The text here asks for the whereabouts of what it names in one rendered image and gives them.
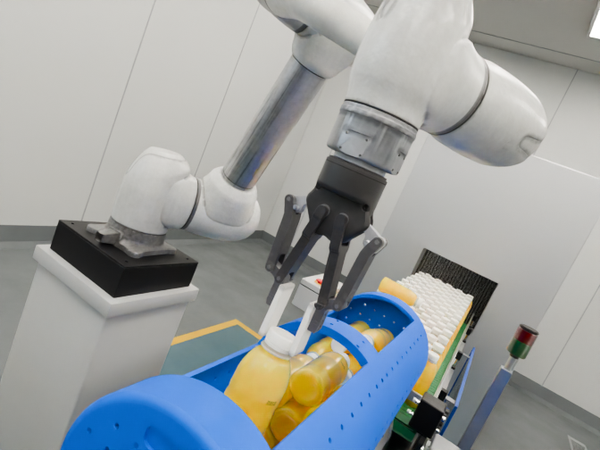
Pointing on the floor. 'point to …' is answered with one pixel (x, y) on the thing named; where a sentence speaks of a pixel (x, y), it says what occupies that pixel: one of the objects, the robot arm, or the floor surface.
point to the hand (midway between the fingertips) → (290, 319)
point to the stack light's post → (485, 408)
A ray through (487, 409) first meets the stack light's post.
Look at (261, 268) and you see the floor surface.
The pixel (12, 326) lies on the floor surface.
